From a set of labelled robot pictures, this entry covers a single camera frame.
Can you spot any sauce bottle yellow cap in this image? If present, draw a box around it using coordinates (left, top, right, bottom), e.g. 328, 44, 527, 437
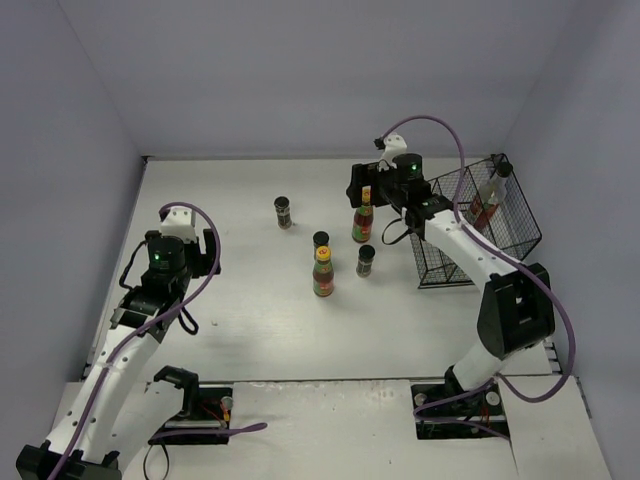
351, 185, 376, 245
312, 246, 334, 297

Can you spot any tall clear red-label bottle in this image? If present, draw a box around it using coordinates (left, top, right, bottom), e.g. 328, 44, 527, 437
470, 162, 513, 232

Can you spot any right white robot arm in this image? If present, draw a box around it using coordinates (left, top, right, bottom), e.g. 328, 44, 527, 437
346, 154, 555, 412

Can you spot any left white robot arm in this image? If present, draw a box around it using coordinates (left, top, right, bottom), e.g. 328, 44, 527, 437
16, 228, 221, 479

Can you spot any middle spice jar black lid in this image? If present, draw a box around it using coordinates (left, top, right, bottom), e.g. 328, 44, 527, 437
312, 231, 329, 253

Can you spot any spice jar black lid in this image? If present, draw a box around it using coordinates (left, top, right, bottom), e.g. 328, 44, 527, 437
274, 196, 292, 230
356, 245, 376, 278
312, 231, 329, 253

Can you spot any right spice jar black lid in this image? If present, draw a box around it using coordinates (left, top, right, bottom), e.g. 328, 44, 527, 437
356, 245, 376, 278

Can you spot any far spice jar black lid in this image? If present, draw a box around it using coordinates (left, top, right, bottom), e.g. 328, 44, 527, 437
274, 196, 292, 230

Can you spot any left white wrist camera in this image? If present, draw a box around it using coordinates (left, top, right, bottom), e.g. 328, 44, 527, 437
159, 206, 197, 244

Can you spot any black wire basket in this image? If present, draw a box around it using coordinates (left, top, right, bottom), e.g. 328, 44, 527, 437
409, 153, 542, 289

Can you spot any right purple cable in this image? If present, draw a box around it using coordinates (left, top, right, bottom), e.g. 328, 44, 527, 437
382, 115, 576, 431

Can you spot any purple cable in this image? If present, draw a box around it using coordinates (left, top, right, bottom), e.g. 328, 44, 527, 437
382, 115, 576, 431
49, 201, 269, 480

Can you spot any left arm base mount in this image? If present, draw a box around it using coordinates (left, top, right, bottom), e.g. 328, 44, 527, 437
148, 366, 233, 446

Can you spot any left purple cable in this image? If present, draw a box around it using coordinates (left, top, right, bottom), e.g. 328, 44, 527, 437
49, 201, 269, 480

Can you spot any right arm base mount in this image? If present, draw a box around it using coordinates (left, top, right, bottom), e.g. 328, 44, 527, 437
411, 383, 510, 441

